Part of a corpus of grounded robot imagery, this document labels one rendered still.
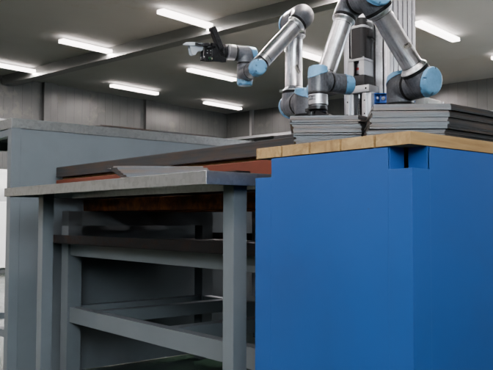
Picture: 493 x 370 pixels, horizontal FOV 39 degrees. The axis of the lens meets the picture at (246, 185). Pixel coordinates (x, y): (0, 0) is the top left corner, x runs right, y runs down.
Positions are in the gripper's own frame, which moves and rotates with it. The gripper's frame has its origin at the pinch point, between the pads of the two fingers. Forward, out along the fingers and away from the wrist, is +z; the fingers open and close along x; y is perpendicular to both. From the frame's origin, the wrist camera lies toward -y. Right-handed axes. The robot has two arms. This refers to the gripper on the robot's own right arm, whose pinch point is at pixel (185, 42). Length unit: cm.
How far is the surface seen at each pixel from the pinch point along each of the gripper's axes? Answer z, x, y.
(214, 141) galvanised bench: -22, 14, 45
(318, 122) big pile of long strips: 29, -188, 37
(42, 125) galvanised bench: 64, -12, 41
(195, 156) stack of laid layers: 29, -110, 48
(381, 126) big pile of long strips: 26, -206, 37
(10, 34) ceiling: 29, 793, -86
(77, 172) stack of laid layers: 53, -35, 59
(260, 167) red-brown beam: 20, -139, 49
